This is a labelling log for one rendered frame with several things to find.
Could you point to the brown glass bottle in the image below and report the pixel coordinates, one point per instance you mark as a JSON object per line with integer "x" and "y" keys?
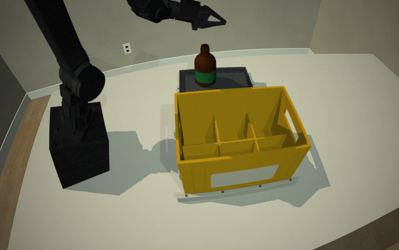
{"x": 205, "y": 67}

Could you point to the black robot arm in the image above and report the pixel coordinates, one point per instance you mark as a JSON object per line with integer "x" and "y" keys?
{"x": 81, "y": 81}

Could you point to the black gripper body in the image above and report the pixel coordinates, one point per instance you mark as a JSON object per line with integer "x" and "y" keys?
{"x": 202, "y": 13}

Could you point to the yellow divided crate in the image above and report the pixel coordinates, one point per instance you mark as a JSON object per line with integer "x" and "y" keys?
{"x": 235, "y": 138}

